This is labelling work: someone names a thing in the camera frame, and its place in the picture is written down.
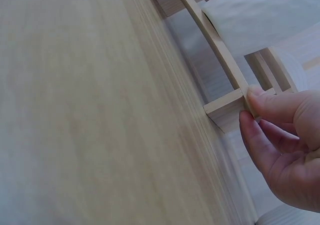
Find slatted wooden rack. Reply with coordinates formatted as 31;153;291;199
144;0;298;135

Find white cloth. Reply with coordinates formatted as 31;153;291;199
200;0;320;59

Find person's right hand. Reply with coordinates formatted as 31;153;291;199
238;84;320;208

